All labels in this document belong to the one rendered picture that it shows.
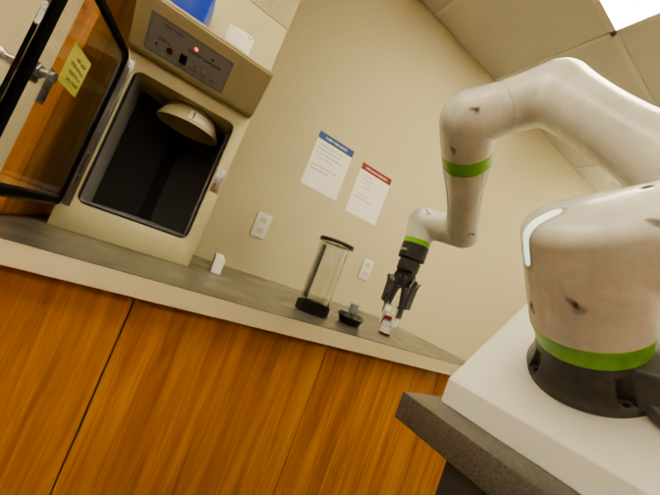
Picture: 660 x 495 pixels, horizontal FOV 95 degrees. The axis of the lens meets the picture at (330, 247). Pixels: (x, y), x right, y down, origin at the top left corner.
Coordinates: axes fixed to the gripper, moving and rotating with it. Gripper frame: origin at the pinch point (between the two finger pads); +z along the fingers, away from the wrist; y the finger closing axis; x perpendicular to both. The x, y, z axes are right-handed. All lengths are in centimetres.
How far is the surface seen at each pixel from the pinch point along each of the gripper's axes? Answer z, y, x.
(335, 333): 7.1, 11.4, -31.7
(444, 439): 8, 49, -42
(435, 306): -11, -44, 94
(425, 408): 6, 45, -42
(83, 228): 5, -27, -86
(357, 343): 8.1, 12.5, -24.3
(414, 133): -98, -53, 32
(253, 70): -48, -14, -68
